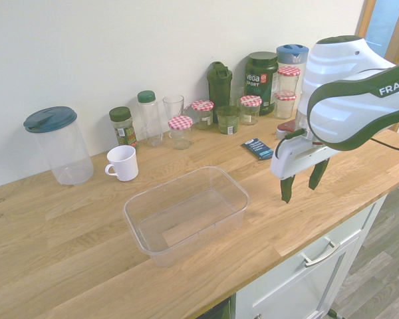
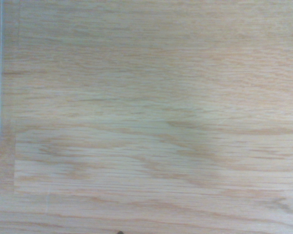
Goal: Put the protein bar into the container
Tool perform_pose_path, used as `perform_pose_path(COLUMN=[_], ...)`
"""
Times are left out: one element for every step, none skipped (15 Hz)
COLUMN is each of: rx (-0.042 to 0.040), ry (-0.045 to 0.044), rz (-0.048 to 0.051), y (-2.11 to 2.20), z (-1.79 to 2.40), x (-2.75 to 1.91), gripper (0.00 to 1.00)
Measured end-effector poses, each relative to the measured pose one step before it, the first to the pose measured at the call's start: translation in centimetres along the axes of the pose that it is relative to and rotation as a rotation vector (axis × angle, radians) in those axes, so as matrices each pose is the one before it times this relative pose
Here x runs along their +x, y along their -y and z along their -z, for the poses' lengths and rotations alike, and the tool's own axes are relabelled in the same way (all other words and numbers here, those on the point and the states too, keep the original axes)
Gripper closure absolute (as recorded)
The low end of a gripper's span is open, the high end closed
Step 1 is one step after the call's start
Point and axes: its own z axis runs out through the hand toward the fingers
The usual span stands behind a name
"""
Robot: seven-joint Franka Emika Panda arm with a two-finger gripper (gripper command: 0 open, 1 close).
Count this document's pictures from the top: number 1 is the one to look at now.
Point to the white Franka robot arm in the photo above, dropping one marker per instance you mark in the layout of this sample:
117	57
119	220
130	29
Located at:
329	109

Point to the white kitchen cabinet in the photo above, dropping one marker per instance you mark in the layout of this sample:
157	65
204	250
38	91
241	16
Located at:
302	276

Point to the dark green shaker bottle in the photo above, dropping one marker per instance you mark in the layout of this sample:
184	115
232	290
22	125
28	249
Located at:
219	86

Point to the empty jar red checked lid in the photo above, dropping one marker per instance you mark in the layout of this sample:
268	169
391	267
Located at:
288	80
285	106

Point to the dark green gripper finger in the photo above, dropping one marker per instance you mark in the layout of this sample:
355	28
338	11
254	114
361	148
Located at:
286	190
317	176

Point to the green tinted plastic cup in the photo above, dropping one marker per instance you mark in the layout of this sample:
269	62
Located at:
227	120

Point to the clear drinking glass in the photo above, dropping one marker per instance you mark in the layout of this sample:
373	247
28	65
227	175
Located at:
173	105

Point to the labelled jar red checked lid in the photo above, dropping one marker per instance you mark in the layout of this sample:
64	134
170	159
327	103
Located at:
250	110
203	115

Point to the dark blue protein bar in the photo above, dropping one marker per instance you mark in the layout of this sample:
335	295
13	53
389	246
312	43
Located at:
257	148

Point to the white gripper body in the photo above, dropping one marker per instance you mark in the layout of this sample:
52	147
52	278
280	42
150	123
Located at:
291	159

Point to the spice jar with dark lid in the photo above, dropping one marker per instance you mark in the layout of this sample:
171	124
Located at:
123	129

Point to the clear canister with teal lid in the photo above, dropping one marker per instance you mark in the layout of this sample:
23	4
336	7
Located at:
64	146

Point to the red and grey wrist camera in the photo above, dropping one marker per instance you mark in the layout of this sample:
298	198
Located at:
286	129

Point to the small jar red checked lid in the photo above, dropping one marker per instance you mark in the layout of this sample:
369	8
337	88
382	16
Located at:
180	133

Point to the white plastic mug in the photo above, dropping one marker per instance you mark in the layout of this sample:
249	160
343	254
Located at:
123	163

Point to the clear bottle with green cap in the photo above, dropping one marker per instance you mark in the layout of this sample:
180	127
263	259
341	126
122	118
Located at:
149	119

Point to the dark green Vega protein tub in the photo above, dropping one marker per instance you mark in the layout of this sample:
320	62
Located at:
261	83

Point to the clear rectangular plastic container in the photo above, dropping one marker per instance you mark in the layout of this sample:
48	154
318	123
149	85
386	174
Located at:
186	216

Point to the clear pitcher with blue lid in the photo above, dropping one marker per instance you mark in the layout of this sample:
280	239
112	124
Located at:
292	54

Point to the wooden door frame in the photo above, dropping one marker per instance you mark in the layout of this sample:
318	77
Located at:
390	30

